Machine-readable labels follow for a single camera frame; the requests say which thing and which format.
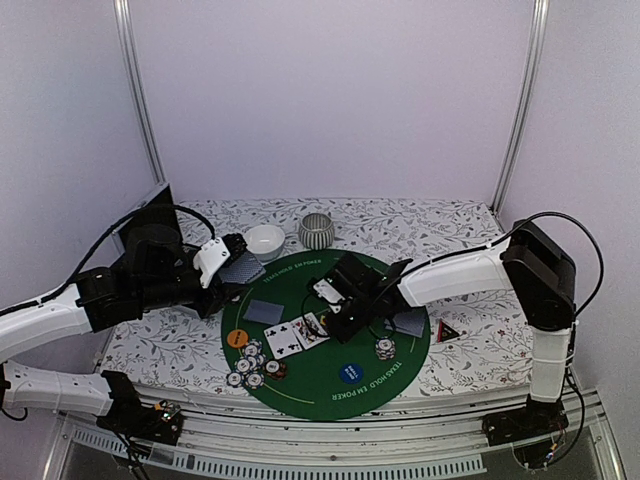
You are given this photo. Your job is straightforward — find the grey playing card deck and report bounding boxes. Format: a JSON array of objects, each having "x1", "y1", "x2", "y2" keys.
[{"x1": 218, "y1": 251, "x2": 266, "y2": 285}]

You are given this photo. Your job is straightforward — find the red black poker chip stack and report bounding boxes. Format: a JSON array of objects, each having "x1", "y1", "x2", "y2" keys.
[{"x1": 264, "y1": 359, "x2": 288, "y2": 380}]

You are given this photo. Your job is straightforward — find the aluminium frame post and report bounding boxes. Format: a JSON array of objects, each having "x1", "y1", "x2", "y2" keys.
[
  {"x1": 490, "y1": 0, "x2": 550, "y2": 216},
  {"x1": 113, "y1": 0, "x2": 166, "y2": 184}
]

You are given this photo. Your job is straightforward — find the right aluminium frame post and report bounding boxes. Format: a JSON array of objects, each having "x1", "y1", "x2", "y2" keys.
[{"x1": 490, "y1": 0, "x2": 550, "y2": 216}]

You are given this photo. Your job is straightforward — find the aluminium poker chip case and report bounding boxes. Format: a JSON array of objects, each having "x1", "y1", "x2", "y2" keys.
[{"x1": 110, "y1": 182, "x2": 184, "y2": 257}]

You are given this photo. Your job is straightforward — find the face-up clubs card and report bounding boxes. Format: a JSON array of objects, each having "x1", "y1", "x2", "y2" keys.
[{"x1": 264, "y1": 322, "x2": 303, "y2": 360}]

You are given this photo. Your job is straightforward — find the floral white tablecloth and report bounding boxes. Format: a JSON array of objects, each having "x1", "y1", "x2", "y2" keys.
[{"x1": 101, "y1": 198, "x2": 551, "y2": 398}]

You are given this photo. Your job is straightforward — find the face-down cards player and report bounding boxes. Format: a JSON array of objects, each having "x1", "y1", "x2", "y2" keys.
[{"x1": 243, "y1": 300, "x2": 284, "y2": 325}]

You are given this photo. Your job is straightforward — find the face-up queen card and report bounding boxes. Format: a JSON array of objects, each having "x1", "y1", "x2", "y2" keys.
[{"x1": 290, "y1": 312, "x2": 330, "y2": 350}]

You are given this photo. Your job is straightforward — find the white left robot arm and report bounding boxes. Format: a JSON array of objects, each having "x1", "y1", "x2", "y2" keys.
[{"x1": 1, "y1": 223, "x2": 247, "y2": 434}]

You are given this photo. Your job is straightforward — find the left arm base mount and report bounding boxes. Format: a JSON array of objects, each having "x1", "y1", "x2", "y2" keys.
[{"x1": 96, "y1": 400, "x2": 184, "y2": 446}]

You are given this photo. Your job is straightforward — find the white ceramic bowl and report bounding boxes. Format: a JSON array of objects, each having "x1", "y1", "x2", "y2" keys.
[{"x1": 244, "y1": 225, "x2": 286, "y2": 263}]

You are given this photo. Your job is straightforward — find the blue small blind button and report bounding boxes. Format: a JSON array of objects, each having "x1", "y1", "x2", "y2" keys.
[{"x1": 339, "y1": 363, "x2": 364, "y2": 385}]

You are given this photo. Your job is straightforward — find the striped grey ceramic cup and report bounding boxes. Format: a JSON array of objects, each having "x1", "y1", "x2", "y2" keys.
[{"x1": 298, "y1": 213, "x2": 335, "y2": 250}]

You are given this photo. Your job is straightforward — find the left aluminium frame post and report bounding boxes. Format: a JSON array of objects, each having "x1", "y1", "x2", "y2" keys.
[{"x1": 113, "y1": 0, "x2": 166, "y2": 184}]

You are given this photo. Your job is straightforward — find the round green poker mat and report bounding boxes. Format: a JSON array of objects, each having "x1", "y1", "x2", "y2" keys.
[{"x1": 221, "y1": 250, "x2": 430, "y2": 421}]

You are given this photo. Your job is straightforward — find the blue poker chips pile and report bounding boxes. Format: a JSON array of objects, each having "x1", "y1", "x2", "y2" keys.
[{"x1": 226, "y1": 339, "x2": 267, "y2": 390}]

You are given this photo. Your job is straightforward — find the blue poker chip stack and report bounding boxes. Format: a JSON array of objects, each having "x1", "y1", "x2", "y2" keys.
[{"x1": 375, "y1": 338, "x2": 396, "y2": 361}]

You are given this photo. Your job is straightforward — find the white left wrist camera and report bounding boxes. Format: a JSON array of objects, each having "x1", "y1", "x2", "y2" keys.
[{"x1": 192, "y1": 233, "x2": 247, "y2": 289}]

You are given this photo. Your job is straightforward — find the orange big blind button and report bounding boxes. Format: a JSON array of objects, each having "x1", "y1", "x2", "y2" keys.
[{"x1": 226, "y1": 329, "x2": 250, "y2": 349}]

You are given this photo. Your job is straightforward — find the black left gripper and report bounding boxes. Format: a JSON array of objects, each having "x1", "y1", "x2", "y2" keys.
[{"x1": 137, "y1": 248, "x2": 249, "y2": 319}]

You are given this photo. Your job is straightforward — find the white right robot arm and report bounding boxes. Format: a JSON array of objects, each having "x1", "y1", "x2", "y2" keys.
[{"x1": 308, "y1": 211, "x2": 586, "y2": 436}]

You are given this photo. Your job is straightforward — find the playing cards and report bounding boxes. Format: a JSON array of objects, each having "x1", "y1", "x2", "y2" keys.
[{"x1": 384, "y1": 310, "x2": 427, "y2": 338}]

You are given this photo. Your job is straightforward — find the black triangular all-in marker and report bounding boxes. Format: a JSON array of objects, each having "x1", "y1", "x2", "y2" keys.
[{"x1": 437, "y1": 321, "x2": 460, "y2": 343}]

